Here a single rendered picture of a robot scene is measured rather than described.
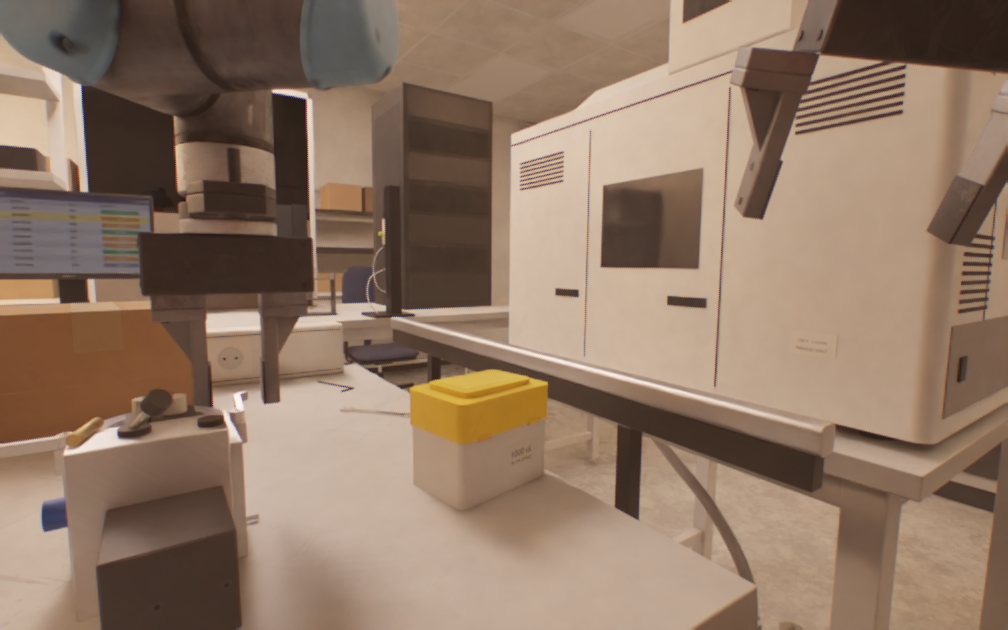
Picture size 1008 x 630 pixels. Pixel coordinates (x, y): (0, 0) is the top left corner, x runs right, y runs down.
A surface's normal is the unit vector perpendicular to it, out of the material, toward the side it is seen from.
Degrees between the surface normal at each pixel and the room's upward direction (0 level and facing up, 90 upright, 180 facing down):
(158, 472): 90
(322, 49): 141
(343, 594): 0
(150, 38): 118
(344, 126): 90
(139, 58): 134
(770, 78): 113
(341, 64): 156
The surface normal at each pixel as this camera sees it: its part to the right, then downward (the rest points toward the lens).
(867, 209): -0.83, 0.05
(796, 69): -0.16, 0.48
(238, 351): 0.56, 0.09
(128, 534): 0.01, -1.00
